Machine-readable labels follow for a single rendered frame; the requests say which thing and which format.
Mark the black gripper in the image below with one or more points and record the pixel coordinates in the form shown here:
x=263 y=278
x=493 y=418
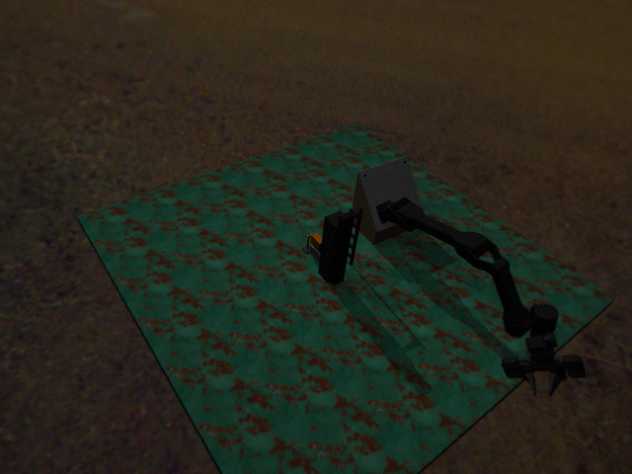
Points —
x=523 y=368

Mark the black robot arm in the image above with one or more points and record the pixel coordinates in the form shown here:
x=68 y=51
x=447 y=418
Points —
x=542 y=318

